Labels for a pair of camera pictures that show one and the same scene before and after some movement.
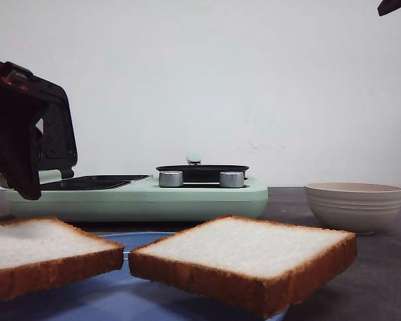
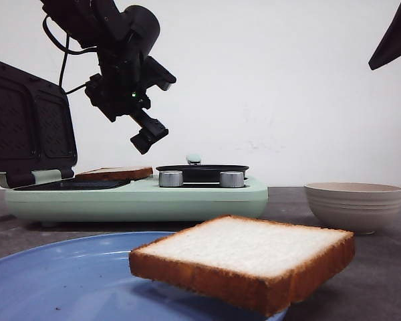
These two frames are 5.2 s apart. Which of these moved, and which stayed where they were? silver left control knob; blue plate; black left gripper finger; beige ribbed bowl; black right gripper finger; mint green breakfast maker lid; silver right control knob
Moved: black right gripper finger; black left gripper finger
Stayed: mint green breakfast maker lid; silver left control knob; beige ribbed bowl; blue plate; silver right control knob
